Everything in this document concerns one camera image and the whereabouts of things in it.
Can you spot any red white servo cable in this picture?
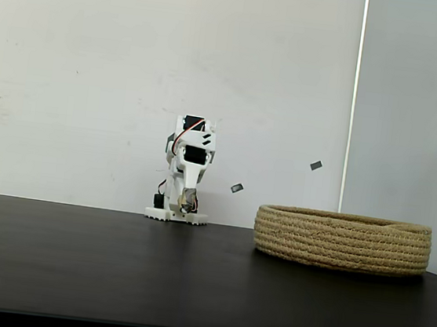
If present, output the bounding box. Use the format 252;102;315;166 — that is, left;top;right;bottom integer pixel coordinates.
171;115;207;158

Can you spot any woven rope basket tray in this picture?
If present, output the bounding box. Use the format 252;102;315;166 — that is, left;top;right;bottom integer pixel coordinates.
250;202;435;281

